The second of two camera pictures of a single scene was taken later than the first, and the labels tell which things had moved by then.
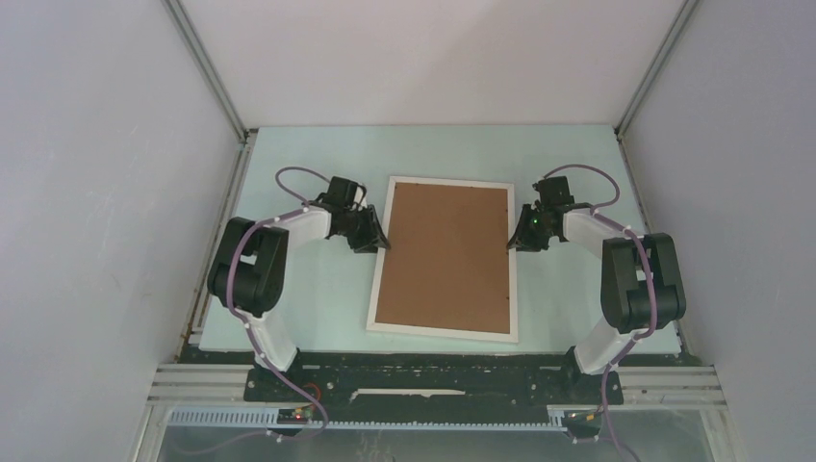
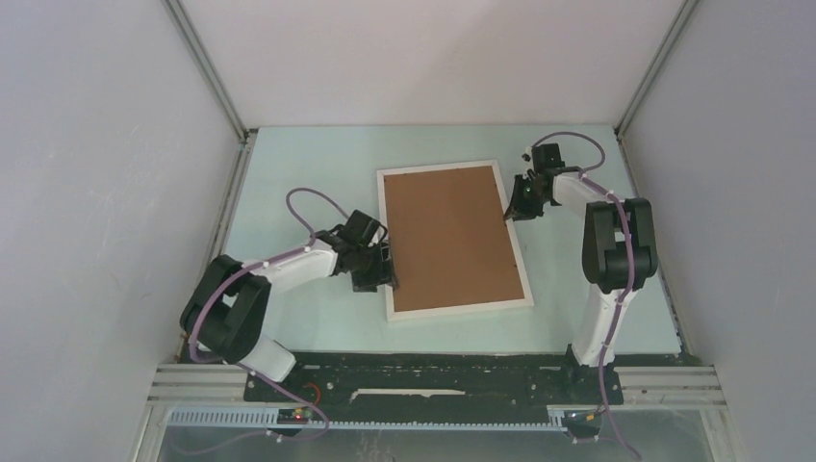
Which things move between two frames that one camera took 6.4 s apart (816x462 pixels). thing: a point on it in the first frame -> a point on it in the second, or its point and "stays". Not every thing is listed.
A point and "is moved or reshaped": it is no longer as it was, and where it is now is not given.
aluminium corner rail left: (189, 32) stays
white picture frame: (448, 271) -> (508, 217)
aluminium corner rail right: (651, 72) stays
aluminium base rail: (640, 388) stays
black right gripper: (521, 241) -> (517, 210)
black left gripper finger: (361, 248) -> (368, 281)
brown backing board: (446, 264) is moved or reshaped
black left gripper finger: (380, 236) -> (387, 273)
